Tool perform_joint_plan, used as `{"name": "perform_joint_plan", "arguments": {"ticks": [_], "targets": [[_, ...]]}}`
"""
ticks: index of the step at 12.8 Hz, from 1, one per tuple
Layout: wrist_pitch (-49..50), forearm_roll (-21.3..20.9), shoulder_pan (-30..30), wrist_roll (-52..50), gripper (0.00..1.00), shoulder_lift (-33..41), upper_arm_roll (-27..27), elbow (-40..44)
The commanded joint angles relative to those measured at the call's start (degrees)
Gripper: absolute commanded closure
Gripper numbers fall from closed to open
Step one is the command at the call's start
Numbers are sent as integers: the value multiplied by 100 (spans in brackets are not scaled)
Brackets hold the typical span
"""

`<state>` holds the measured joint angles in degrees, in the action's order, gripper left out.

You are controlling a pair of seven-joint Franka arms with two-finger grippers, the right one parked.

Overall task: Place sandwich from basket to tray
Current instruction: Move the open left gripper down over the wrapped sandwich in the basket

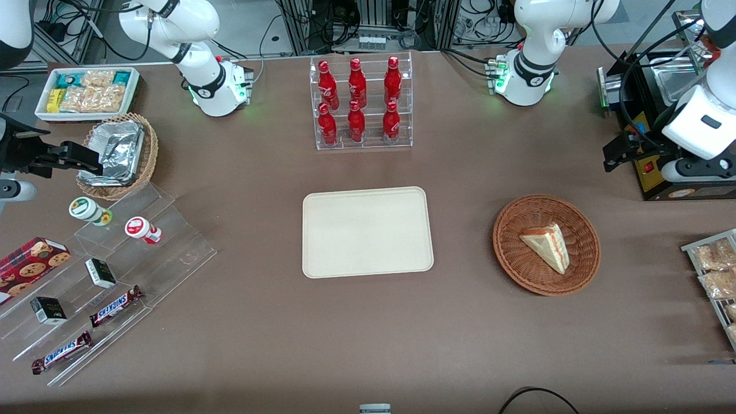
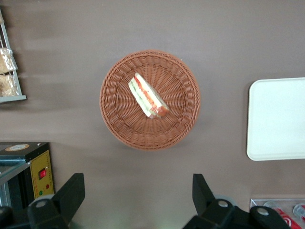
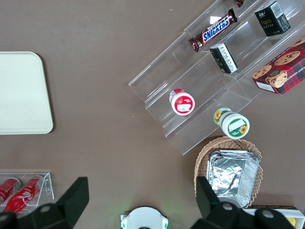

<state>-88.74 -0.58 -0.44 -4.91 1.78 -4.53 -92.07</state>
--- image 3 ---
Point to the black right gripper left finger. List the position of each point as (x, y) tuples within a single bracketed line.
[(69, 202)]

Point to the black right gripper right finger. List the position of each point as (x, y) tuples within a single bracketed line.
[(214, 214)]

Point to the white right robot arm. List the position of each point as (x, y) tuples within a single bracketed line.
[(144, 215)]

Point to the aluminium foil tray stack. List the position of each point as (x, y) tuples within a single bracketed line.
[(228, 176)]

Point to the light wicker basket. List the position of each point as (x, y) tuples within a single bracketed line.
[(202, 155)]

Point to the beige plastic tray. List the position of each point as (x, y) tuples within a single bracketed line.
[(21, 93)]

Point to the clear acrylic bottle rack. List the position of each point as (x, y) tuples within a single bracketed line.
[(47, 186)]

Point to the red cola bottle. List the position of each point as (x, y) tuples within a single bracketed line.
[(7, 188), (22, 194)]

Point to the yellow snack packet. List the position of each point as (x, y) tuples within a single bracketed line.
[(291, 221)]

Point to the white plastic snack bin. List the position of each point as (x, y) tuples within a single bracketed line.
[(300, 218)]

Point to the green sunflower yogurt cup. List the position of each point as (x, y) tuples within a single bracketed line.
[(234, 125)]

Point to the red lidded yogurt cup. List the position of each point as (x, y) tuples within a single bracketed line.
[(183, 102)]

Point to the clear acrylic stepped shelf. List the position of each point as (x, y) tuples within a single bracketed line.
[(166, 71)]

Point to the small black carton box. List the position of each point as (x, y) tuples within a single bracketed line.
[(271, 21), (224, 58)]

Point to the red tartan cookie box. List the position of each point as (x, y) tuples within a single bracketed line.
[(283, 71)]

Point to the Snickers chocolate bar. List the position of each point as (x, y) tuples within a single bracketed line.
[(215, 29), (239, 3)]

